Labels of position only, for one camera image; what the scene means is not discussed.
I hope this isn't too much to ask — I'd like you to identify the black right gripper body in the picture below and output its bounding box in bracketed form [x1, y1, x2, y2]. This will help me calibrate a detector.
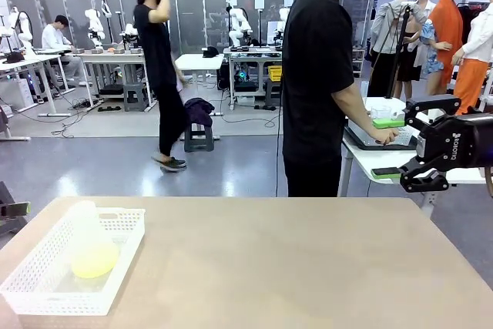
[414, 112, 493, 173]

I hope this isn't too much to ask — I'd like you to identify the translucent plastic Erlenmeyer flask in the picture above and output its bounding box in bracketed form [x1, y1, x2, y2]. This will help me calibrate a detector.
[69, 200, 120, 280]

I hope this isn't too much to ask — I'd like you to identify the person's right forearm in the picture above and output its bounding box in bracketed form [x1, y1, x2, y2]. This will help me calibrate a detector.
[332, 81, 387, 142]

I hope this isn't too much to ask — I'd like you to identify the person's right hand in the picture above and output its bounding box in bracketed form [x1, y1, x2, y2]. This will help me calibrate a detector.
[371, 128, 401, 148]

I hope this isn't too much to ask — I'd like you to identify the white side table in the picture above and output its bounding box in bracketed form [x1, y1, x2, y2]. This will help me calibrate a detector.
[337, 96, 493, 223]

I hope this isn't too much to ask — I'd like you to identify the mannequin in floral dress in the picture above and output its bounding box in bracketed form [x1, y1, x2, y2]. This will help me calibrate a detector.
[413, 0, 441, 76]

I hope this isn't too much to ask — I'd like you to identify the mannequin in orange trousers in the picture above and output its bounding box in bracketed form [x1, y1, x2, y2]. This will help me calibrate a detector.
[451, 0, 493, 115]

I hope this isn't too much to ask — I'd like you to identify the black tray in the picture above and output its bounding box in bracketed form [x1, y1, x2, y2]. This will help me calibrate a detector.
[343, 123, 421, 153]

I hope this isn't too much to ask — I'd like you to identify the black tripod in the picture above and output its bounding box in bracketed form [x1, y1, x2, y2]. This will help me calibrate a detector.
[384, 1, 414, 99]

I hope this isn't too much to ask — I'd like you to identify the mannequin in orange coat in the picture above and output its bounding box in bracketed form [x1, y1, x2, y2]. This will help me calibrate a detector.
[424, 0, 470, 96]

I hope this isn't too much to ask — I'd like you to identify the wooden shoe rack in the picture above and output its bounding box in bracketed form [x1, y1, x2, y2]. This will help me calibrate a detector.
[352, 47, 367, 79]

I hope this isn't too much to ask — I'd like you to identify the person in black t-shirt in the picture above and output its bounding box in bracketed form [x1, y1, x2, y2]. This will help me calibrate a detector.
[281, 0, 381, 198]

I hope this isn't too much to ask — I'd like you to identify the white long work table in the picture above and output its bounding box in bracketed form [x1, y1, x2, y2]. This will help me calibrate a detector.
[0, 52, 73, 119]

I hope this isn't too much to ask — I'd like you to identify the grey plastic step stool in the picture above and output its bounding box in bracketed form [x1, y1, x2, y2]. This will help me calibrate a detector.
[122, 82, 150, 113]

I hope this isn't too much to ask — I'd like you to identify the seated person in white shirt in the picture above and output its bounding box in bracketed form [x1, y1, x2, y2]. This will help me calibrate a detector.
[40, 14, 85, 88]

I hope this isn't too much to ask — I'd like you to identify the grey robot work table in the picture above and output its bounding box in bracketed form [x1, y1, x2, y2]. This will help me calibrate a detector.
[70, 48, 156, 111]

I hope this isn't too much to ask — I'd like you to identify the grey stool with clothes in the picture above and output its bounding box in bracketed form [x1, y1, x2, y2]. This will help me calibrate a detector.
[183, 122, 221, 153]

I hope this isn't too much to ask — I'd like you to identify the dark clothing pile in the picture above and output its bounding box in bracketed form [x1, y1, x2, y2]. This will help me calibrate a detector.
[183, 97, 216, 127]

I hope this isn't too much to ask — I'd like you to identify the person in black cap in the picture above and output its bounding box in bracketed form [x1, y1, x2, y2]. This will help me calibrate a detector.
[132, 0, 190, 173]

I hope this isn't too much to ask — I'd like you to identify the white small standing desk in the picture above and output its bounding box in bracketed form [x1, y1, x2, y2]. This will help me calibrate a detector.
[174, 52, 225, 119]

